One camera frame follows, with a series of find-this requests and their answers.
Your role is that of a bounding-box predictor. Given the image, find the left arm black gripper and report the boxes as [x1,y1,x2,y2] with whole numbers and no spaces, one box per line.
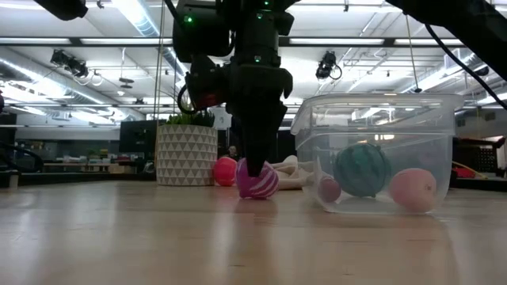
[227,62,294,177]

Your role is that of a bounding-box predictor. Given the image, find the hanging thin cable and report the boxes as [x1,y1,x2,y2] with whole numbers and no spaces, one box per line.
[404,14,423,94]

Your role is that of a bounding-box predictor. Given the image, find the small dark red toy cherry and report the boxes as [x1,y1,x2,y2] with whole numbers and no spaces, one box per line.
[318,176,342,203]

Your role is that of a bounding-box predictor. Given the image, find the purple striped toy onion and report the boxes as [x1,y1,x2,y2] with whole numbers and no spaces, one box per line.
[235,157,280,200]

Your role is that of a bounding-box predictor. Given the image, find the black ceiling mounted device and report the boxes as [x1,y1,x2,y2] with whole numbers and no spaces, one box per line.
[50,49,90,78]
[315,50,343,81]

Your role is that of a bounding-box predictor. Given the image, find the long thin black cable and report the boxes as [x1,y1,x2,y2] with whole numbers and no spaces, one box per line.
[152,0,166,120]

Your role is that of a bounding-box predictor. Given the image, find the silver air duct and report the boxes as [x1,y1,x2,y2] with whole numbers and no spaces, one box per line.
[112,0,189,78]

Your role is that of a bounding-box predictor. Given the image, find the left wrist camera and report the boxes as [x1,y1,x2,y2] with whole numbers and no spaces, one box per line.
[184,53,231,112]

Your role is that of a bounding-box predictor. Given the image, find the clear plastic tupperware container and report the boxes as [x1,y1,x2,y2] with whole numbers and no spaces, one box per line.
[290,93,464,215]

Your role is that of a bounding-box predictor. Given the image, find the bright red toy tomato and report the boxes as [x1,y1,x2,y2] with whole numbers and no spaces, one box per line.
[212,156,238,187]

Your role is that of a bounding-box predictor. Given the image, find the green striped toy watermelon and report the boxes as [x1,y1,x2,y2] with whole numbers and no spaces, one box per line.
[332,142,393,198]

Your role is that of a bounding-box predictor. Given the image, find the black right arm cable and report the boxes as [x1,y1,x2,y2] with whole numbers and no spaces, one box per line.
[424,23,507,111]

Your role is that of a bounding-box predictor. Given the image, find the beige pink cloth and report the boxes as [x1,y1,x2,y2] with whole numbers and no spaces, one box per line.
[273,154,318,191]

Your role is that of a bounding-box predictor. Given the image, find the cluttered background shelf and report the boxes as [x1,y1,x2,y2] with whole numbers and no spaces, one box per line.
[43,148,120,175]

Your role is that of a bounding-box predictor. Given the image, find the pink toy peach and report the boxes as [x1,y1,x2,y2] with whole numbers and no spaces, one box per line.
[389,167,437,213]

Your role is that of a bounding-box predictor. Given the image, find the black monitor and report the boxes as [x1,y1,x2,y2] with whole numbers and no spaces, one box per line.
[119,120,167,160]

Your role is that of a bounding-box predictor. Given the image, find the red and black chair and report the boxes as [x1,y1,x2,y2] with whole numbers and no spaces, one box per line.
[451,136,507,179]

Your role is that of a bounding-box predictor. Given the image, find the long ceiling light strip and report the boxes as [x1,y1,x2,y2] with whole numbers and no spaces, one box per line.
[0,37,174,45]
[288,37,464,46]

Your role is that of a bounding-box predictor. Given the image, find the succulent in patterned white pot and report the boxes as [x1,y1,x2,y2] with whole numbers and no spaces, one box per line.
[155,110,219,187]

